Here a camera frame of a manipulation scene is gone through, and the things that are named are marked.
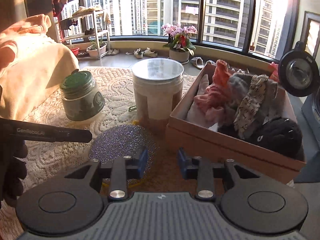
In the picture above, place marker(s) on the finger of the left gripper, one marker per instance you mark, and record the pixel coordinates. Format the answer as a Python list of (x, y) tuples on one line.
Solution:
[(75, 135)]

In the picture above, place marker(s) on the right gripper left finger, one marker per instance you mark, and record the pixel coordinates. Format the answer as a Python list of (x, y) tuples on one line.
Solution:
[(122, 169)]

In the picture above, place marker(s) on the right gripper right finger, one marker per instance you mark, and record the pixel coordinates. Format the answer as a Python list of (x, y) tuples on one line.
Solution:
[(203, 171)]

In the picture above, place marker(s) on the grey patterned fabric bundle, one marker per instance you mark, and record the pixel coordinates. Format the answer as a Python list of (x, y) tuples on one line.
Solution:
[(251, 98)]

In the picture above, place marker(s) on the white glove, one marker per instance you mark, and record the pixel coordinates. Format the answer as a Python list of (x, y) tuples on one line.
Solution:
[(199, 112)]

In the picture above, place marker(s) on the pink hair scrunchie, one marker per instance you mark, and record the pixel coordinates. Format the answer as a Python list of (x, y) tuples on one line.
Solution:
[(221, 96)]

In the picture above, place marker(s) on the dark gloved left hand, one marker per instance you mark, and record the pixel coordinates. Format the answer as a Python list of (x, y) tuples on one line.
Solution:
[(13, 170)]

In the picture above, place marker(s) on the white lace tablecloth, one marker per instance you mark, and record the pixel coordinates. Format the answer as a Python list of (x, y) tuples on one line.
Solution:
[(46, 159)]

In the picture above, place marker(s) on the green lid glass jar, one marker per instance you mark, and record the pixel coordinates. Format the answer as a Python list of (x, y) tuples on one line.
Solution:
[(81, 96)]

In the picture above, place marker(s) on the beige cloth pile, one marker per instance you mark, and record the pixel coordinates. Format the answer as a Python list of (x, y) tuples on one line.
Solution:
[(32, 66)]

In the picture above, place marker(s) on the pink cardboard box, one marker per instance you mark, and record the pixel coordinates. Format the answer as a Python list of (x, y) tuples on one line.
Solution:
[(197, 140)]

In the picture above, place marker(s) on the red plastic basin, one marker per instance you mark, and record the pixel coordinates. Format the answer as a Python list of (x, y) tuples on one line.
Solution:
[(75, 51)]

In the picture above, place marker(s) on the white powder plastic jar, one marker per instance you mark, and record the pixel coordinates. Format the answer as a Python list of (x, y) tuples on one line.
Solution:
[(157, 85)]

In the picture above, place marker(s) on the grey slipper pair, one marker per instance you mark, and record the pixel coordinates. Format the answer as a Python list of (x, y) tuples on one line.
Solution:
[(200, 64)]

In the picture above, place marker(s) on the metal shelf rack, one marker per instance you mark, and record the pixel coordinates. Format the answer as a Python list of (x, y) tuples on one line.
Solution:
[(89, 25)]

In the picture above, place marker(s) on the white shoe pair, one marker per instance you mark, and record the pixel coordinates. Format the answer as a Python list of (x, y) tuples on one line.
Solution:
[(139, 53)]

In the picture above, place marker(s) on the pink orchid flower pot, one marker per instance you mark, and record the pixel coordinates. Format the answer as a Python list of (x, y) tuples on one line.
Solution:
[(179, 44)]

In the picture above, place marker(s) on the grey washing machine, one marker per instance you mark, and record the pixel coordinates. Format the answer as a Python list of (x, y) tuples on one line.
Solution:
[(298, 74)]

